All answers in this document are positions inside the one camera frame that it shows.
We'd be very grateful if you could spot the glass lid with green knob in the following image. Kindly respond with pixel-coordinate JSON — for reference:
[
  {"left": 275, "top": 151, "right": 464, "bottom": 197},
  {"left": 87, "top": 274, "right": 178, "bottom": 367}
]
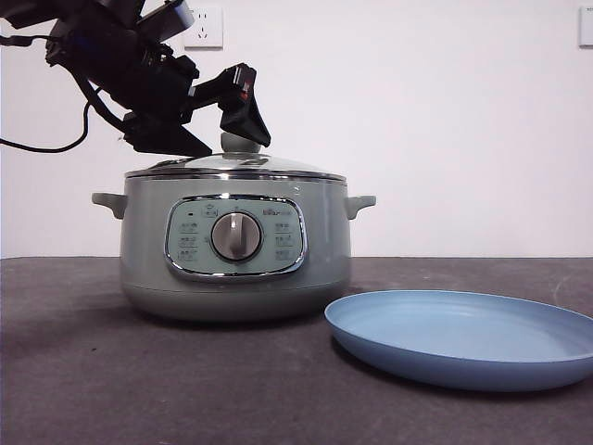
[{"left": 124, "top": 131, "right": 347, "bottom": 183}]

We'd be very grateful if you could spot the sage green electric steamer pot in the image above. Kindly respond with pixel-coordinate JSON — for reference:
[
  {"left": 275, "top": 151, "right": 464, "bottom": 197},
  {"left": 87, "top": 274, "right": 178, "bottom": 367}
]
[{"left": 91, "top": 173, "right": 377, "bottom": 324}]

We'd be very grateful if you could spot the blue round plate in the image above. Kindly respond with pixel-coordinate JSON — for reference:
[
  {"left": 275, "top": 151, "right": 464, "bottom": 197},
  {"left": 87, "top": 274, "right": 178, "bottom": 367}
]
[{"left": 323, "top": 290, "right": 593, "bottom": 393}]

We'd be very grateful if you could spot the white wall socket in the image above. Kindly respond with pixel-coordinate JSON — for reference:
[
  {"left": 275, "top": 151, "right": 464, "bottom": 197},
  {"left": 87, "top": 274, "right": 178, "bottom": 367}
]
[{"left": 183, "top": 6, "right": 224, "bottom": 51}]

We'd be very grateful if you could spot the black cable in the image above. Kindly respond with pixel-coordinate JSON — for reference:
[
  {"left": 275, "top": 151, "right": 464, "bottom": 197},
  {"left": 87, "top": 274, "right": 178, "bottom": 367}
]
[
  {"left": 0, "top": 35, "right": 47, "bottom": 48},
  {"left": 0, "top": 99, "right": 92, "bottom": 154}
]

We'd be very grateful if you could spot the white wall plate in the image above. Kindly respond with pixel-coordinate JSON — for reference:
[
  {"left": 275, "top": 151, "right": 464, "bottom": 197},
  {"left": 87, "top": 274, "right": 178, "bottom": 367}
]
[{"left": 578, "top": 6, "right": 593, "bottom": 47}]

